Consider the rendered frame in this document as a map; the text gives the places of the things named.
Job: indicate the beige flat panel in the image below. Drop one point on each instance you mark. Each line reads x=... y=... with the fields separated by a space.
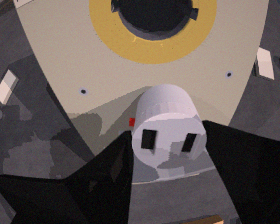
x=100 y=56

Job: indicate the grey cylinder with two slots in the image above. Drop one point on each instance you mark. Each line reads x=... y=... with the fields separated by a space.
x=167 y=130

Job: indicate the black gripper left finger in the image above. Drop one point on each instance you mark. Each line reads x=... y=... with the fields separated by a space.
x=98 y=193

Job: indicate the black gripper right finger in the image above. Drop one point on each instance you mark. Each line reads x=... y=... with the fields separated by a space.
x=249 y=167

